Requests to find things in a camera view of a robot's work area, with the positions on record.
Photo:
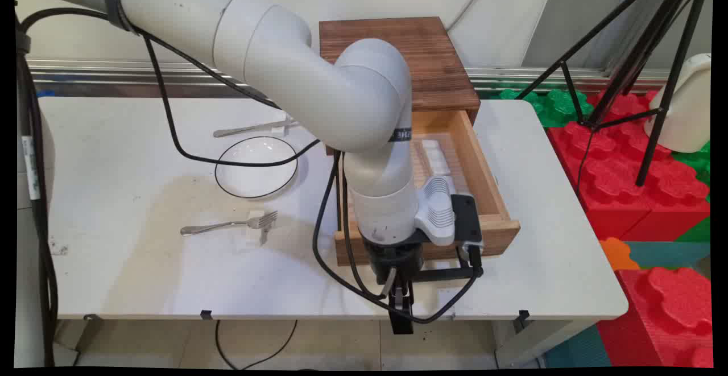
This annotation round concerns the orange foam piece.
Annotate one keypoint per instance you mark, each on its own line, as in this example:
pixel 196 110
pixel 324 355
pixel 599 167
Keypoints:
pixel 617 253

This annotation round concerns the serrated steel table knife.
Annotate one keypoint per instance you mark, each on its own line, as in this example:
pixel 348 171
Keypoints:
pixel 239 131

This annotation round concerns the white plate with black rim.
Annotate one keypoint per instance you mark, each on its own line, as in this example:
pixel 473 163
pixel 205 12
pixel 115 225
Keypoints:
pixel 256 181

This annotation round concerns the grey vented wrist camera housing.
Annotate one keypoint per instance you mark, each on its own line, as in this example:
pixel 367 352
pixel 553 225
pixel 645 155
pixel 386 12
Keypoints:
pixel 435 211

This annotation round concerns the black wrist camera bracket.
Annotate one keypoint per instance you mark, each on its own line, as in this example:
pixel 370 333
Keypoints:
pixel 467 222

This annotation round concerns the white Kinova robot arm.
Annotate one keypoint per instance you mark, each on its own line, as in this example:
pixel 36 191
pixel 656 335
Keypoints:
pixel 284 63

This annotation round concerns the blue foam mat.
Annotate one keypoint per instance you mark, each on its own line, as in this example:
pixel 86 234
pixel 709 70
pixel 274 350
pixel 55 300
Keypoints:
pixel 45 94

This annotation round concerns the large red foam block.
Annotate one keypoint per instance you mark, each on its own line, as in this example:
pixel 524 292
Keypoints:
pixel 614 182

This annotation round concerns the steel fork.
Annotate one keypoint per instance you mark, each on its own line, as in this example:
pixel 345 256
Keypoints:
pixel 210 228

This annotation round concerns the light wooden drawer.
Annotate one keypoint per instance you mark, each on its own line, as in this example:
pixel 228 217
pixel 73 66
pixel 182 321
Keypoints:
pixel 489 194

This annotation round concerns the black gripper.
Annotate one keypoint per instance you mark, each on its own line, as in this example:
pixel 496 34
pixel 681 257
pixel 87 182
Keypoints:
pixel 392 259

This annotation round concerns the black tripod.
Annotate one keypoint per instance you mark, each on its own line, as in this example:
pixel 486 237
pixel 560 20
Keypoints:
pixel 596 115

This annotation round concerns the white grooved ceramic rest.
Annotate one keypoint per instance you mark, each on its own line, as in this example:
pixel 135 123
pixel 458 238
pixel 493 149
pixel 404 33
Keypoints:
pixel 439 164

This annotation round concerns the teal foam mat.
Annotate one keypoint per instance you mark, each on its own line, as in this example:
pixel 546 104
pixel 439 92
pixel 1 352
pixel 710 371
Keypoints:
pixel 671 253

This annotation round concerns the black table clamp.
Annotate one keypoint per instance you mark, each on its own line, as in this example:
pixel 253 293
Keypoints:
pixel 522 318
pixel 206 314

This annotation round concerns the white plastic container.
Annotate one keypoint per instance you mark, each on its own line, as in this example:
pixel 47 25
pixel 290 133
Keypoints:
pixel 682 114

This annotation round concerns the green foam block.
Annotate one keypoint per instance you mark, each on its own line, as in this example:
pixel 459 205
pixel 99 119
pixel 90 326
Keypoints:
pixel 554 106
pixel 697 160

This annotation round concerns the dark brown wooden cabinet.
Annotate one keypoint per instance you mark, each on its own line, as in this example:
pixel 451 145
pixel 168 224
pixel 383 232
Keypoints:
pixel 432 63

